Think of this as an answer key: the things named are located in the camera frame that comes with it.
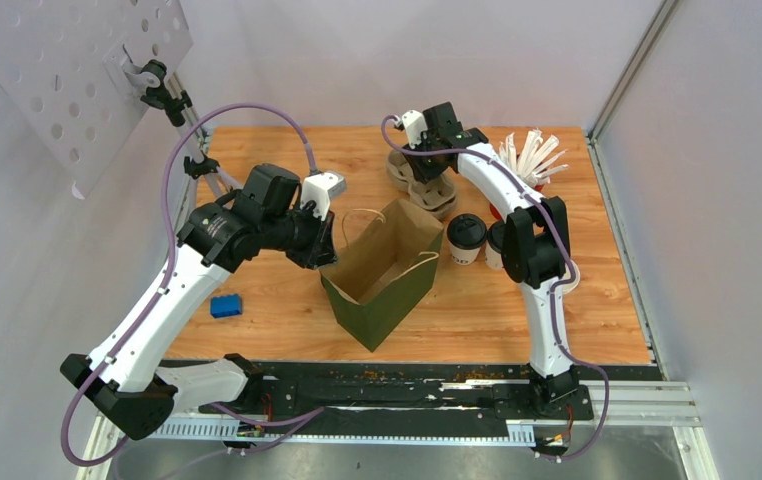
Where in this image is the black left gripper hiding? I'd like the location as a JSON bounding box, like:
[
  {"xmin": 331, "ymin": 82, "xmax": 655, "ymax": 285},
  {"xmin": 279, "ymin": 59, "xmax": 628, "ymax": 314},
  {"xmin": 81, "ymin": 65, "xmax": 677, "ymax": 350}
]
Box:
[{"xmin": 263, "ymin": 201, "xmax": 341, "ymax": 270}]

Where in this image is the green paper bag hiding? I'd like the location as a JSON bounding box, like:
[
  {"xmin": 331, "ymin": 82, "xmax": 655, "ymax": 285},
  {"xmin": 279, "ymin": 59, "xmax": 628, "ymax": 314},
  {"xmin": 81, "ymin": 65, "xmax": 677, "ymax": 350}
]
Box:
[{"xmin": 320, "ymin": 199, "xmax": 445, "ymax": 352}]

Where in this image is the cardboard cup carrier stack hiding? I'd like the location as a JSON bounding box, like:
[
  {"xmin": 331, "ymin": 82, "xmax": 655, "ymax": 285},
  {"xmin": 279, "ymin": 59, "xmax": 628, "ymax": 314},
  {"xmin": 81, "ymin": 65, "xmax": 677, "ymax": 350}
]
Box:
[{"xmin": 386, "ymin": 150, "xmax": 458, "ymax": 221}]

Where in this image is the black coffee cup lid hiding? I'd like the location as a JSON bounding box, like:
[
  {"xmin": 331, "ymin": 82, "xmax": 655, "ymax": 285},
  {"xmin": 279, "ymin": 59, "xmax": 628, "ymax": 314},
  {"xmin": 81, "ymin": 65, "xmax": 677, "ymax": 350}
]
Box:
[{"xmin": 446, "ymin": 213, "xmax": 488, "ymax": 250}]

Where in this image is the white paper coffee cup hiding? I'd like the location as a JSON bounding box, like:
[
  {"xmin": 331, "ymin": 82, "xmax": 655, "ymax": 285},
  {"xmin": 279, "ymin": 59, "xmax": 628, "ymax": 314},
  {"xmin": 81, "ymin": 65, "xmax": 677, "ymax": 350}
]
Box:
[{"xmin": 449, "ymin": 244, "xmax": 482, "ymax": 266}]

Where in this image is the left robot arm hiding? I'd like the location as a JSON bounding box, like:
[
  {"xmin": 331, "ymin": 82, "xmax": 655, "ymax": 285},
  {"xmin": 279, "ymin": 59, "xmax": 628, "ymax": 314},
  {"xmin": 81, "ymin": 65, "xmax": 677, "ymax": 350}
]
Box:
[{"xmin": 61, "ymin": 164, "xmax": 346, "ymax": 440}]

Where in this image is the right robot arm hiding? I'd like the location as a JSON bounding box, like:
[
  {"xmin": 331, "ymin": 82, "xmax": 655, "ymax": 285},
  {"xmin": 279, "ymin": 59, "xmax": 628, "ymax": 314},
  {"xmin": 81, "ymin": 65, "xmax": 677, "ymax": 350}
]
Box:
[{"xmin": 391, "ymin": 103, "xmax": 579, "ymax": 418}]

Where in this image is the wrapped white straws bundle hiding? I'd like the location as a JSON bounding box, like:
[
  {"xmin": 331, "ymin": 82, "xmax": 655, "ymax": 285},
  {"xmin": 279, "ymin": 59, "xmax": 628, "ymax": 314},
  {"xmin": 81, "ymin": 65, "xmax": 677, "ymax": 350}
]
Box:
[{"xmin": 498, "ymin": 129, "xmax": 569, "ymax": 191}]

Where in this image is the blue toy brick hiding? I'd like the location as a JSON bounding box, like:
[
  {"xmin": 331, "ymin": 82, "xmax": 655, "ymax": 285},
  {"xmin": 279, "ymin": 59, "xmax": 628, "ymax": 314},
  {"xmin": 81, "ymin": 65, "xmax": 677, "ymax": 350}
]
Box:
[{"xmin": 209, "ymin": 294, "xmax": 243, "ymax": 319}]

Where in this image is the red cylindrical straw holder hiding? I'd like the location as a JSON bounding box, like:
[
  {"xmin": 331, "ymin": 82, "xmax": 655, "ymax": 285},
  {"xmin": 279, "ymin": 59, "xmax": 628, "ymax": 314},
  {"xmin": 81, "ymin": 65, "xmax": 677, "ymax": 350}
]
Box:
[{"xmin": 489, "ymin": 185, "xmax": 545, "ymax": 223}]

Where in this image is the white paper cup stack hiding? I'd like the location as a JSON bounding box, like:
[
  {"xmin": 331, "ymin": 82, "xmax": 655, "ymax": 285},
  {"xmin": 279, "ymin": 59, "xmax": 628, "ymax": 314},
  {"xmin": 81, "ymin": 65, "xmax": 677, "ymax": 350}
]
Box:
[{"xmin": 562, "ymin": 260, "xmax": 581, "ymax": 293}]

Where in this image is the white tripod stand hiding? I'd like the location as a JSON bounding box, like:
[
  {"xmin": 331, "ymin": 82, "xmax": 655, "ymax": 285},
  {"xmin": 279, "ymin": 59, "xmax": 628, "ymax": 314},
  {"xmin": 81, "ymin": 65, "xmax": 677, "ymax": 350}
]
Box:
[{"xmin": 140, "ymin": 59, "xmax": 241, "ymax": 206}]

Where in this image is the white perforated board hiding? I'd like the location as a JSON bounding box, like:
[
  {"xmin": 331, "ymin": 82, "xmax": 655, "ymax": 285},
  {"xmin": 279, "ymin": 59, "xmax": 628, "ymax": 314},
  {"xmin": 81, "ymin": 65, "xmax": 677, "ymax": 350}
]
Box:
[{"xmin": 0, "ymin": 0, "xmax": 192, "ymax": 197}]

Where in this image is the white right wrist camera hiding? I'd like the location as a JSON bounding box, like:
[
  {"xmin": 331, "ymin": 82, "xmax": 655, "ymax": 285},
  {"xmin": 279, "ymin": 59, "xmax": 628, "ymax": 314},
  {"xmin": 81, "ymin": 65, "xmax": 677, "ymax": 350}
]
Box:
[{"xmin": 396, "ymin": 110, "xmax": 428, "ymax": 148}]

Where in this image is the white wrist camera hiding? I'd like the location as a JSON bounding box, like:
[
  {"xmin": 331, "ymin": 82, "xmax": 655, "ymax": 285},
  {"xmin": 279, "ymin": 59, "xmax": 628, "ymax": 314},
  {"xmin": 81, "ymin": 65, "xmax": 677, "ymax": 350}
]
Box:
[
  {"xmin": 396, "ymin": 110, "xmax": 428, "ymax": 148},
  {"xmin": 300, "ymin": 171, "xmax": 347, "ymax": 220}
]

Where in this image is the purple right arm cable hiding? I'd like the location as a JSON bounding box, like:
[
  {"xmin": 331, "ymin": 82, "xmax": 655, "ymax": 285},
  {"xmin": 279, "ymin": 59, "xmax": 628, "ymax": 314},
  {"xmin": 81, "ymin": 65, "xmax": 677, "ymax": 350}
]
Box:
[{"xmin": 380, "ymin": 115, "xmax": 611, "ymax": 462}]

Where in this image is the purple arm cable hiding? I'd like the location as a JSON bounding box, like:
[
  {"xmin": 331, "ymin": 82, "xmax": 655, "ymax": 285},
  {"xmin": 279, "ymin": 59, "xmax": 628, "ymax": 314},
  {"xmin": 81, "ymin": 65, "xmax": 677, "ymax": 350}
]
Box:
[
  {"xmin": 60, "ymin": 102, "xmax": 319, "ymax": 468},
  {"xmin": 380, "ymin": 115, "xmax": 611, "ymax": 462}
]

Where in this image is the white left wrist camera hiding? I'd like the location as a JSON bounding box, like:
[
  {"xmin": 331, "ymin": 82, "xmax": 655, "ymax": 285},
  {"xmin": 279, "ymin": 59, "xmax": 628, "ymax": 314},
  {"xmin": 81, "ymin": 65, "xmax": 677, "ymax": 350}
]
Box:
[{"xmin": 300, "ymin": 171, "xmax": 347, "ymax": 220}]

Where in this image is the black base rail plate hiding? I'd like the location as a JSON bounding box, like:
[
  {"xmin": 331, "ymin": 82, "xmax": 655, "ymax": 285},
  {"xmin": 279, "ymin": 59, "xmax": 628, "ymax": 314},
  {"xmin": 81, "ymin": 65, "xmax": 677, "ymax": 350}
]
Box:
[{"xmin": 224, "ymin": 361, "xmax": 594, "ymax": 437}]

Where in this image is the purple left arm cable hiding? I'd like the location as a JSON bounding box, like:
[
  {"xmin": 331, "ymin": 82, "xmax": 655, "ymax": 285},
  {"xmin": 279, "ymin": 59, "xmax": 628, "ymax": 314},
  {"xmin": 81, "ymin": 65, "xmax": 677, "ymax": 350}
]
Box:
[{"xmin": 60, "ymin": 102, "xmax": 319, "ymax": 468}]

